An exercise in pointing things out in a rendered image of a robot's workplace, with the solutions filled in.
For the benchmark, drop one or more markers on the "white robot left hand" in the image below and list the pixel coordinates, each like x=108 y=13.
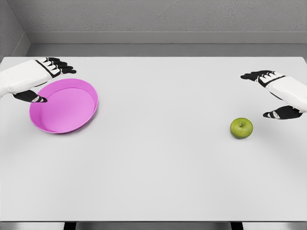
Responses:
x=31 y=73

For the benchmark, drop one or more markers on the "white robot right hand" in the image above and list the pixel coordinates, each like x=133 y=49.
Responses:
x=290 y=91

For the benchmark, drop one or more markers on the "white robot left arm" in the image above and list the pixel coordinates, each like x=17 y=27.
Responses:
x=4 y=83

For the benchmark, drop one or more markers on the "pink round plate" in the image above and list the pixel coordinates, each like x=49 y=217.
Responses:
x=69 y=107

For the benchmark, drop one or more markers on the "green apple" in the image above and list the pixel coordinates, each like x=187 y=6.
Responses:
x=241 y=129

